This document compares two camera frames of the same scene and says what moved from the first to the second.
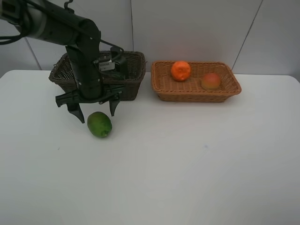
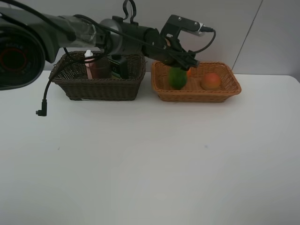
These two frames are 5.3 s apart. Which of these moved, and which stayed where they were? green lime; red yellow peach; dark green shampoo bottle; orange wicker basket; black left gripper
Moved: black left gripper; green lime
Stayed: red yellow peach; dark green shampoo bottle; orange wicker basket
